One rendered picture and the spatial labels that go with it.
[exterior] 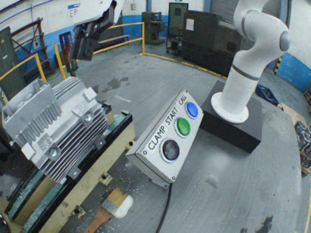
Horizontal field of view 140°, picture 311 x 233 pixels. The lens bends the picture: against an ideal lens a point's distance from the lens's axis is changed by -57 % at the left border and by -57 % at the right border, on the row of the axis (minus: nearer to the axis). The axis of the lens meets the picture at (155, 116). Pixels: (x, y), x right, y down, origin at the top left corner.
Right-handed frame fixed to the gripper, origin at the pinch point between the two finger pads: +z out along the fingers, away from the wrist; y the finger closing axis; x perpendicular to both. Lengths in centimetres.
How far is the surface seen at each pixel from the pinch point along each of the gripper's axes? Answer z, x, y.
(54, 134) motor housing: 16.1, 5.2, -1.0
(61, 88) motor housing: 8.6, 0.7, 5.1
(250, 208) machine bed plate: 32, -20, -54
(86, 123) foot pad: 14.1, -1.2, -3.6
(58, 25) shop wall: -127, -150, 481
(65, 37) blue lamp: -7.5, -9.7, 33.3
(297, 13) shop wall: -504, -412, -346
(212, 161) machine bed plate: 25, -32, -33
